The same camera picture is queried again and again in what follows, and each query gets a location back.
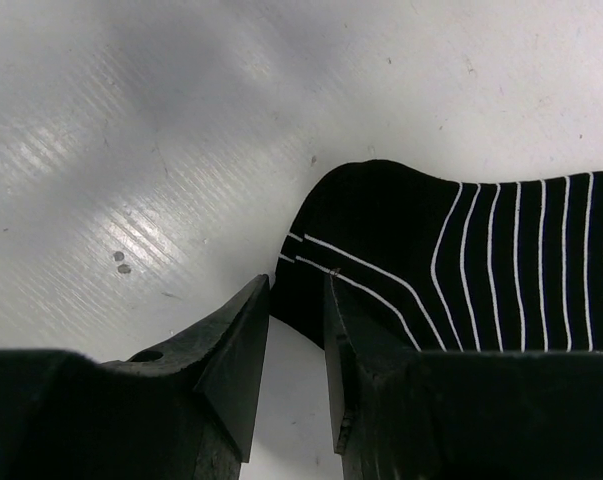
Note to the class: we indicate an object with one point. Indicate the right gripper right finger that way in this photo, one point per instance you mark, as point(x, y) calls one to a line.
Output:
point(400, 414)

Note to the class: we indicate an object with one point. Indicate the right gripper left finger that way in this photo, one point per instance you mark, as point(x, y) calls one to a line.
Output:
point(184, 408)

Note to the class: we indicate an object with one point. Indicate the black white striped sock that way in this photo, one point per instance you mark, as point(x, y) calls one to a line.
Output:
point(447, 265)

